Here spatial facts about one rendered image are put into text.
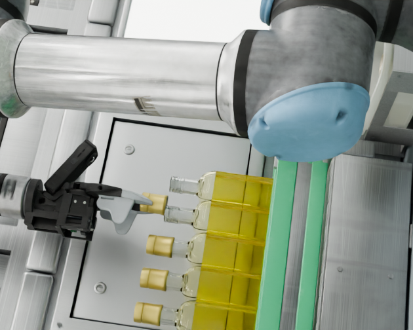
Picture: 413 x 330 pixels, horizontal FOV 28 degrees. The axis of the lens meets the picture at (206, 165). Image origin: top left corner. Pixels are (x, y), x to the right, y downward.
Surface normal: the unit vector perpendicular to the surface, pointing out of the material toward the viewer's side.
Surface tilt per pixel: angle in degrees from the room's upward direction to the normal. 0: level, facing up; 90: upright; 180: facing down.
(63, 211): 90
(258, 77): 78
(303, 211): 90
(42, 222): 90
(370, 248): 90
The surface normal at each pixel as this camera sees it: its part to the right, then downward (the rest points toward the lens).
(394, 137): -0.15, 0.90
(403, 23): -0.19, 0.70
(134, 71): -0.26, -0.04
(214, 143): 0.00, -0.41
